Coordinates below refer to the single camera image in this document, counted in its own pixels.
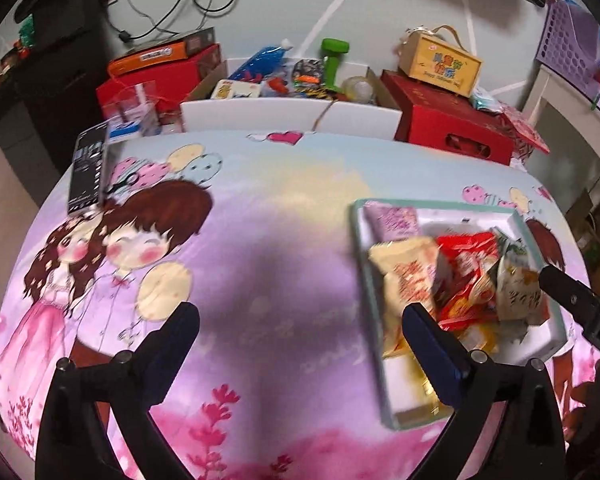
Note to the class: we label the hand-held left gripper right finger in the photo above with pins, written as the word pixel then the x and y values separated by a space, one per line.
pixel 432 355

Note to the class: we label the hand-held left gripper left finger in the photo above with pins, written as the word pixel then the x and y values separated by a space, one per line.
pixel 177 345

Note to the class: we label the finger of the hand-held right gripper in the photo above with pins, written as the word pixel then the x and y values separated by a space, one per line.
pixel 567 295

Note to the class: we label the beige printed snack packet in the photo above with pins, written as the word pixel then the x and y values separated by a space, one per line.
pixel 520 290

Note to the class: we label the cream yellow snack packet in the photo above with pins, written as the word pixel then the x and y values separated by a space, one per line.
pixel 410 280

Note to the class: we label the red snack packet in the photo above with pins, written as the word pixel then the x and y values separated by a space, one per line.
pixel 467 272

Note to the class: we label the white tray with teal rim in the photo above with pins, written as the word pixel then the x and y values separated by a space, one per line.
pixel 455 217

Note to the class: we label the cartoon printed blanket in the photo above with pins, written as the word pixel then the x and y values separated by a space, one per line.
pixel 280 260

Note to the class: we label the purple snack packet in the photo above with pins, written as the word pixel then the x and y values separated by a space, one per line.
pixel 395 221

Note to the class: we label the red patterned bag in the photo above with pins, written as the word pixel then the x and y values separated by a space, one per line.
pixel 527 132

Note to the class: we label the white shelf unit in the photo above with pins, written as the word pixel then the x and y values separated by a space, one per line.
pixel 570 125

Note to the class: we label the smartphone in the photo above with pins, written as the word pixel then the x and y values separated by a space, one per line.
pixel 87 170

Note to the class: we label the teal packet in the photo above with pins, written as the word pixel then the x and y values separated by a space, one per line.
pixel 485 99

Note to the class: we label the large red gift box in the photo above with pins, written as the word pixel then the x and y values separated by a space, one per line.
pixel 445 120

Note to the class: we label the blue white box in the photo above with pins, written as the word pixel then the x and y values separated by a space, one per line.
pixel 127 129

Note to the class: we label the white storage box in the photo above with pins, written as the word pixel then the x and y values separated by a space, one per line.
pixel 255 117

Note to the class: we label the clear plastic box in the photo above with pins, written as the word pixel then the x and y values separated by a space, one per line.
pixel 130 100

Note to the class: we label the purple perforated basket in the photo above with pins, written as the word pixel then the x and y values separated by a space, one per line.
pixel 570 35

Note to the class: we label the yellow white card box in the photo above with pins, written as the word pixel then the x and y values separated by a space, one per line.
pixel 235 90

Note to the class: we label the brown twine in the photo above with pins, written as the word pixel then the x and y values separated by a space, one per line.
pixel 325 112

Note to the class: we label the clear plastic bottle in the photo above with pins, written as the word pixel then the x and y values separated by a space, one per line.
pixel 358 89

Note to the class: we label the red orange toy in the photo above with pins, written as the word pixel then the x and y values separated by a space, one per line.
pixel 275 86

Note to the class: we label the flat red gift box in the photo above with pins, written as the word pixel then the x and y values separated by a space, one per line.
pixel 202 67

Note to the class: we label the black cabinet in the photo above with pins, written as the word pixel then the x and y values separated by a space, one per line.
pixel 60 85

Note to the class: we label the orange box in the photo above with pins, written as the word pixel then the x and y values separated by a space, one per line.
pixel 147 57

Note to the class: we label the blue gel pouch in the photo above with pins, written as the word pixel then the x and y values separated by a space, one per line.
pixel 262 62

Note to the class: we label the dark colourful snack bag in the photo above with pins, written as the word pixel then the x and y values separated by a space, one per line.
pixel 307 75

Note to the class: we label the green dumbbell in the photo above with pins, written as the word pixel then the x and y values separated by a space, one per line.
pixel 334 60

